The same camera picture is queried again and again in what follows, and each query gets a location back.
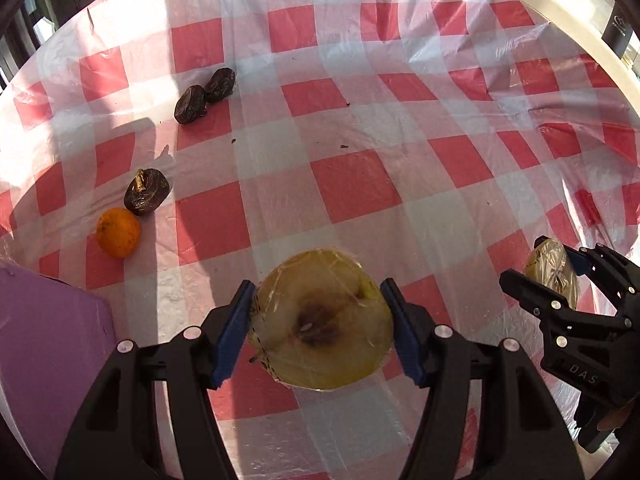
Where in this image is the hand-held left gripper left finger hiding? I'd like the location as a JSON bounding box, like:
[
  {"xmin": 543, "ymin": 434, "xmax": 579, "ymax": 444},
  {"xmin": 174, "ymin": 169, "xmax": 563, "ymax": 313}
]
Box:
[{"xmin": 54, "ymin": 279, "xmax": 257, "ymax": 480}]

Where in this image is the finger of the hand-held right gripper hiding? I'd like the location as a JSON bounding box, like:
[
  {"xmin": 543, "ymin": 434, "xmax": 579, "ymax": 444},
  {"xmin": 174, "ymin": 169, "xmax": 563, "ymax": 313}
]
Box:
[
  {"xmin": 499, "ymin": 268, "xmax": 602, "ymax": 342},
  {"xmin": 564, "ymin": 243, "xmax": 640, "ymax": 322}
]

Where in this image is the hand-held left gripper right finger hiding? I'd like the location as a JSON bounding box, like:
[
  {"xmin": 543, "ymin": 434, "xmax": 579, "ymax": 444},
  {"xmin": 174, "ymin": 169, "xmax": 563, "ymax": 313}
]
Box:
[{"xmin": 379, "ymin": 278, "xmax": 586, "ymax": 480}]

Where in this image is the plastic-wrapped apple half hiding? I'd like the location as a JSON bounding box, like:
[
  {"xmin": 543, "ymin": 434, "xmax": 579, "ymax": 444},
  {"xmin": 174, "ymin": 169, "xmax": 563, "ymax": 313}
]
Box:
[
  {"xmin": 524, "ymin": 236, "xmax": 581, "ymax": 312},
  {"xmin": 248, "ymin": 247, "xmax": 395, "ymax": 392}
]

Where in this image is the orange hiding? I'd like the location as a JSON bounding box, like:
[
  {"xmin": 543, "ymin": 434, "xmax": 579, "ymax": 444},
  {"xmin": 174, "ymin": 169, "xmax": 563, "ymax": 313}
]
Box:
[{"xmin": 96, "ymin": 207, "xmax": 142, "ymax": 260}]

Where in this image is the dark wrinkled passion fruit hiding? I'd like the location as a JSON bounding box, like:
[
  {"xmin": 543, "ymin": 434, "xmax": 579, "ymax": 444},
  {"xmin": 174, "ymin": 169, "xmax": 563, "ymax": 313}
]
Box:
[
  {"xmin": 173, "ymin": 84, "xmax": 208, "ymax": 125},
  {"xmin": 123, "ymin": 168, "xmax": 172, "ymax": 216},
  {"xmin": 204, "ymin": 67, "xmax": 236, "ymax": 104}
]

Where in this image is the red white checkered tablecloth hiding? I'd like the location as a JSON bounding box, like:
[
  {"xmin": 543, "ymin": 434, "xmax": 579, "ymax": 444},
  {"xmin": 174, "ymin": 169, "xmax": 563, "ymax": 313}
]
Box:
[{"xmin": 0, "ymin": 0, "xmax": 640, "ymax": 480}]

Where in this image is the purple box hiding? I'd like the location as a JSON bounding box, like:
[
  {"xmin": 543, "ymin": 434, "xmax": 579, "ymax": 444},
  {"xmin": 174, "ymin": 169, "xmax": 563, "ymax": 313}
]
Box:
[{"xmin": 0, "ymin": 264, "xmax": 117, "ymax": 480}]

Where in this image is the black device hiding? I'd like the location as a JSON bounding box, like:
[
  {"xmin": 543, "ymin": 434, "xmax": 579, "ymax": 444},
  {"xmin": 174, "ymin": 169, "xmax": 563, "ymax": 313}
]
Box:
[{"xmin": 601, "ymin": 9, "xmax": 640, "ymax": 58}]

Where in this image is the white board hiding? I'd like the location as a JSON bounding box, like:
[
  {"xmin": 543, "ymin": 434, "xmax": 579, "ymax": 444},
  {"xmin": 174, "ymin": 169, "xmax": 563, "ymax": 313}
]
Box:
[{"xmin": 447, "ymin": 0, "xmax": 640, "ymax": 128}]

